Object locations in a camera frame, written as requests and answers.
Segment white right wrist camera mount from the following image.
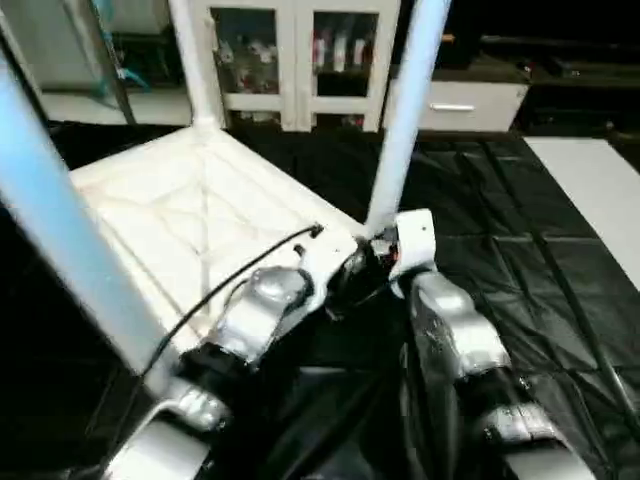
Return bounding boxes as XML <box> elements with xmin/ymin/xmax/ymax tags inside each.
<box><xmin>392</xmin><ymin>208</ymin><xmax>437</xmax><ymax>296</ymax></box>

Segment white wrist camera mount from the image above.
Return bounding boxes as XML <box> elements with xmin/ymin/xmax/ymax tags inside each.
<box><xmin>392</xmin><ymin>208</ymin><xmax>437</xmax><ymax>296</ymax></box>
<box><xmin>294</xmin><ymin>234</ymin><xmax>359</xmax><ymax>314</ymax></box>

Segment grey pole stand blue brackets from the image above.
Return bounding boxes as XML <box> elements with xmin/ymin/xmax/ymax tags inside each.
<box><xmin>94</xmin><ymin>0</ymin><xmax>151</xmax><ymax>126</ymax></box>

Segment black storage unit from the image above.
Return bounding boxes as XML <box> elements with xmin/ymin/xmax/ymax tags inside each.
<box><xmin>112</xmin><ymin>29</ymin><xmax>176</xmax><ymax>91</ymax></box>

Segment white glass door cabinet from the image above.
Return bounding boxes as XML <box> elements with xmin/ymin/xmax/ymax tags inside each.
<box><xmin>202</xmin><ymin>0</ymin><xmax>401</xmax><ymax>132</ymax></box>

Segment white drawer cabinet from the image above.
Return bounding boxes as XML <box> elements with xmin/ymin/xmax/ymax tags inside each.
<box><xmin>419</xmin><ymin>79</ymin><xmax>529</xmax><ymax>132</ymax></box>

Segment white flat board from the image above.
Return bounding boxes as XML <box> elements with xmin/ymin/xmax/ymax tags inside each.
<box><xmin>524</xmin><ymin>137</ymin><xmax>640</xmax><ymax>291</ymax></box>

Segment black low desk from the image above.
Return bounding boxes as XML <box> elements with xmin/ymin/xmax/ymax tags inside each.
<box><xmin>479</xmin><ymin>34</ymin><xmax>640</xmax><ymax>134</ymax></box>

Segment white plastic table top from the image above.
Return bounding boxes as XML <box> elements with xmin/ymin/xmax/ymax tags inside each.
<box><xmin>69</xmin><ymin>119</ymin><xmax>369</xmax><ymax>396</ymax></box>

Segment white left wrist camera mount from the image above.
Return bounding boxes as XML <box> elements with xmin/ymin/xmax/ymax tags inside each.
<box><xmin>294</xmin><ymin>234</ymin><xmax>359</xmax><ymax>314</ymax></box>

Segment black work mat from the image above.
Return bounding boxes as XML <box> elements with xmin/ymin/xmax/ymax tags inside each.
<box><xmin>0</xmin><ymin>119</ymin><xmax>640</xmax><ymax>480</ymax></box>

